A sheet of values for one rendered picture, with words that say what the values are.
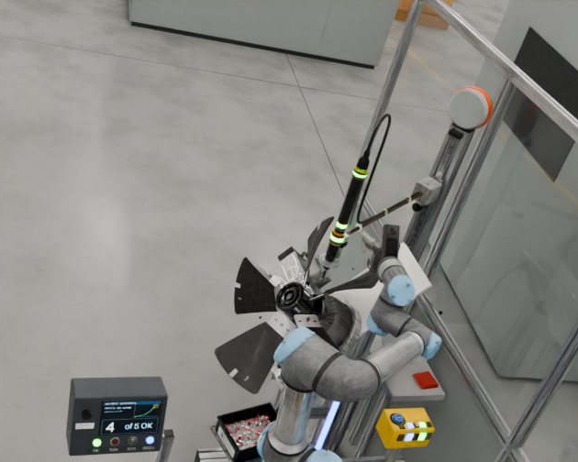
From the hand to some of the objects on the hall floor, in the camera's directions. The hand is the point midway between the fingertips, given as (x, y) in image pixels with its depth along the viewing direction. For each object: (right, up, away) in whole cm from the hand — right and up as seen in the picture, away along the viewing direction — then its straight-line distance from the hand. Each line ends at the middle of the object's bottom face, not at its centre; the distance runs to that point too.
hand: (376, 233), depth 254 cm
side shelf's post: (-3, -123, +121) cm, 172 cm away
